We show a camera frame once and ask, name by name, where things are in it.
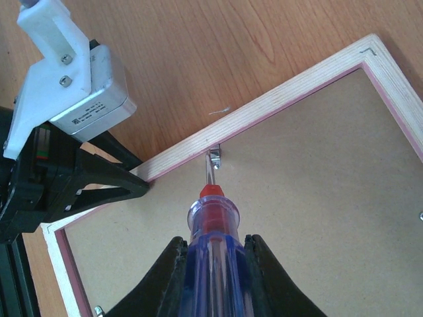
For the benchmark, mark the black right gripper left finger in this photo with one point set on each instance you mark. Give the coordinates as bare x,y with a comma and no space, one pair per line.
159,293

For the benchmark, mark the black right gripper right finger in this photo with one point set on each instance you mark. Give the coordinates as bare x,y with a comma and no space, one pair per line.
273,291

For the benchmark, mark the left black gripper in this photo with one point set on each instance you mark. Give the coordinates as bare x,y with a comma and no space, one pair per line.
54,178

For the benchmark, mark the blue red screwdriver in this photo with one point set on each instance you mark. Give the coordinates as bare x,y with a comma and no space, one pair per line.
217,280

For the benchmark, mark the pink photo frame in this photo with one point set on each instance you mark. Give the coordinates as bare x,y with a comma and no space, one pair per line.
326,167

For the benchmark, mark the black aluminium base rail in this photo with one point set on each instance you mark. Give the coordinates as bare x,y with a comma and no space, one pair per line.
18,294

